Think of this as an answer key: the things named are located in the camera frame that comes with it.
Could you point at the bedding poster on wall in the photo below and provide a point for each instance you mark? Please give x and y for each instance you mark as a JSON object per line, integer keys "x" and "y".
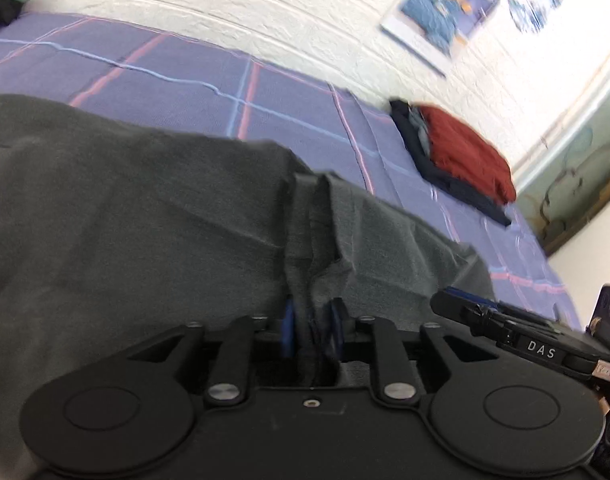
{"x": 436, "y": 31}

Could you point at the navy folded garment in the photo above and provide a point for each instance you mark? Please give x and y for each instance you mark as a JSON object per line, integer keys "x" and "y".
{"x": 457, "y": 188}

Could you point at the purple plaid bed sheet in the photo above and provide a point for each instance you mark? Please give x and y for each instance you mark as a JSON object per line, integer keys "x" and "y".
{"x": 158, "y": 79}

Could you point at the green painted headboard panel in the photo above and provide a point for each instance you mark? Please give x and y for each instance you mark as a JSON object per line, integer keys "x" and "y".
{"x": 567, "y": 192}

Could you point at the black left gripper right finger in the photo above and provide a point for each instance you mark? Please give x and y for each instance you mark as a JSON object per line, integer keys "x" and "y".
{"x": 368, "y": 352}

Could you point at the red folded garment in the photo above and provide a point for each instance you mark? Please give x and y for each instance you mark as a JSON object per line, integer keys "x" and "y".
{"x": 460, "y": 151}

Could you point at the dark grey pants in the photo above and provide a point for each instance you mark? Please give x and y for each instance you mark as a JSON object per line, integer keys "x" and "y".
{"x": 111, "y": 233}

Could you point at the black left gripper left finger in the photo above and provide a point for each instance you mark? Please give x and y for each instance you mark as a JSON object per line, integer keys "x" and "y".
{"x": 251, "y": 341}

